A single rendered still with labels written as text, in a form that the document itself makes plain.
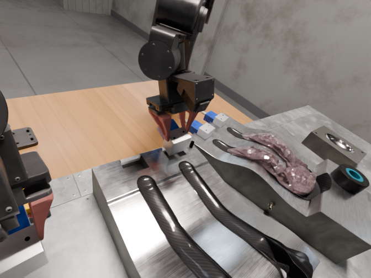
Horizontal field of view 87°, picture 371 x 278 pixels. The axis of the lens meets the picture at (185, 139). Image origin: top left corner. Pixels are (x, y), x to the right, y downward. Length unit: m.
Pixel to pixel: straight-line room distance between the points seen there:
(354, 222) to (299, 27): 2.33
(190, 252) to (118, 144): 0.38
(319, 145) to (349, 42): 1.73
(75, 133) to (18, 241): 0.41
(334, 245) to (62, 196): 0.64
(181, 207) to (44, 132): 0.44
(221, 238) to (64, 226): 0.31
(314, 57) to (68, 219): 2.57
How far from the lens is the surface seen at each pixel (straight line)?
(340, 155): 1.01
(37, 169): 0.25
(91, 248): 0.47
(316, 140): 1.02
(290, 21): 2.77
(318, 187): 0.72
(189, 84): 0.34
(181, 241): 0.40
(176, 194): 0.43
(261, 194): 0.59
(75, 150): 0.61
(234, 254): 0.38
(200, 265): 0.37
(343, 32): 2.63
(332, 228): 0.61
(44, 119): 0.72
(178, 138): 0.45
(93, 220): 0.49
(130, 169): 0.48
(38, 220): 0.28
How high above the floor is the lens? 1.24
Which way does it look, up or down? 39 degrees down
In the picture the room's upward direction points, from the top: 20 degrees clockwise
